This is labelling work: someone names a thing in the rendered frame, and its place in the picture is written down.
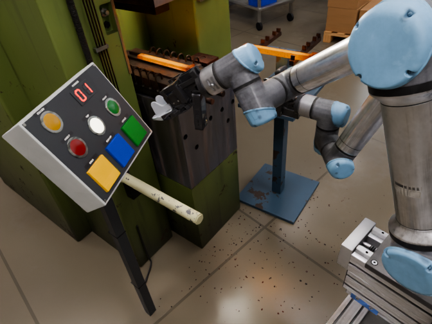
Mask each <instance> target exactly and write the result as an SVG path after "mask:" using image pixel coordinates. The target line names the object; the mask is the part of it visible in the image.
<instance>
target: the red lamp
mask: <svg viewBox="0 0 432 324"><path fill-rule="evenodd" d="M70 148H71V150H72V152H73V153H74V154H76V155H78V156H82V155H84V154H85V152H86V146H85V145H84V143H83V142H82V141H80V140H79V139H73V140H72V141H71V143H70Z"/></svg>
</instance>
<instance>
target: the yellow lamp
mask: <svg viewBox="0 0 432 324"><path fill-rule="evenodd" d="M43 120H44V124H45V126H47V128H49V129H51V130H53V131H56V130H59V129H60V126H61V122H60V120H59V118H58V117H57V116H56V115H54V114H51V113H48V114H46V115H45V116H44V119H43Z"/></svg>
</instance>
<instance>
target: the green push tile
mask: <svg viewBox="0 0 432 324"><path fill-rule="evenodd" d="M121 130H122V131H123V132H124V133H125V134H126V136H127V137H128V138H129V139H130V140H131V141H132V142H133V144H135V146H139V144H140V143H141V141H142V140H143V138H144V137H145V135H146V133H147V131H146V130H145V129H144V128H143V127H142V126H141V124H140V123H139V122H138V121H137V120H136V119H135V117H133V115H131V116H129V118H128V119H127V121H126V122H125V123H124V124H123V126H122V127H121Z"/></svg>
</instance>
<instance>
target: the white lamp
mask: <svg viewBox="0 0 432 324"><path fill-rule="evenodd" d="M90 126H91V128H92V129H93V130H94V131H95V132H97V133H101V132H103V131H104V125H103V123H102V122H101V121H100V120H99V119H98V118H92V119H91V121H90Z"/></svg>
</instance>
